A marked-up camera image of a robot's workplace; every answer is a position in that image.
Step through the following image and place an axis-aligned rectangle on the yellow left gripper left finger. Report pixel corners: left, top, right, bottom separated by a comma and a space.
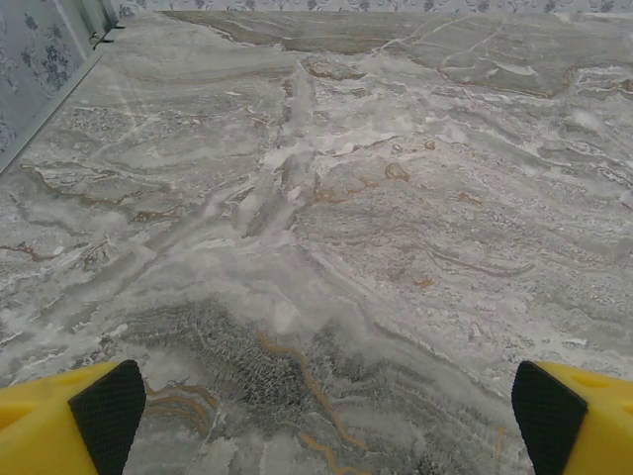
0, 359, 147, 475

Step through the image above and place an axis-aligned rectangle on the aluminium frame post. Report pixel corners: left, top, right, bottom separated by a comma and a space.
81, 0, 123, 50

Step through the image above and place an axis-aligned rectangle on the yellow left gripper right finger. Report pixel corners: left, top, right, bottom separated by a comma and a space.
510, 359, 633, 475

